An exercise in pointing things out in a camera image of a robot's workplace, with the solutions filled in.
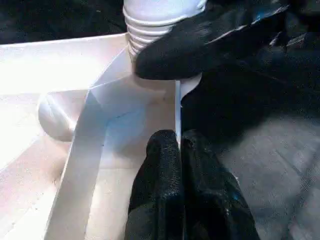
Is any black glossy mat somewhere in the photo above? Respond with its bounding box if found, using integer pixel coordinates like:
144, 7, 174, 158
0, 0, 320, 240

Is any white plastic table top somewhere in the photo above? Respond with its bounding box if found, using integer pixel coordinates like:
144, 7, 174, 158
0, 33, 203, 240

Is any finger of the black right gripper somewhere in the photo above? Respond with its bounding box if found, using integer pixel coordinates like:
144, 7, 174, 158
134, 6, 292, 81

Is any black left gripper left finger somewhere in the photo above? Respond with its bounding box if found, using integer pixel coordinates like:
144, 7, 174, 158
124, 129, 186, 240

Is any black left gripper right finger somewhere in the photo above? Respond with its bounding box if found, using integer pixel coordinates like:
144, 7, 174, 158
181, 129, 256, 240

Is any white plastic table leg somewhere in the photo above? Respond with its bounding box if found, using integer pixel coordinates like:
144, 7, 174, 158
121, 0, 209, 63

